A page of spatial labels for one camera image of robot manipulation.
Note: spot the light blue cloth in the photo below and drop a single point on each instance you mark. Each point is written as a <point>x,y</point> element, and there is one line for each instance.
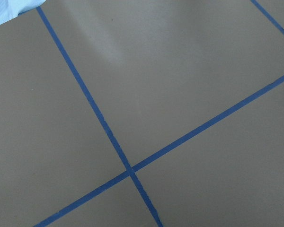
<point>10,9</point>

